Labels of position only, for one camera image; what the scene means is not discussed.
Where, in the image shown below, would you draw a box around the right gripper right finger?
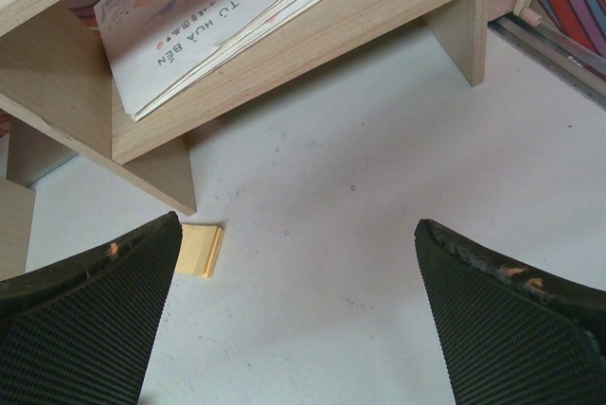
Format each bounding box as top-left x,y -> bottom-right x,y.
415,220 -> 605,404

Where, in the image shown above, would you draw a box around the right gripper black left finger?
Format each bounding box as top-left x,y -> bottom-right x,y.
1,212 -> 183,404

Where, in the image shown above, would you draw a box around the light wooden bookshelf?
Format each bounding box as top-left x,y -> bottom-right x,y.
0,0 -> 493,278

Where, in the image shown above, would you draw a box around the white papers on shelf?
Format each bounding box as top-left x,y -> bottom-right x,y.
94,0 -> 320,121

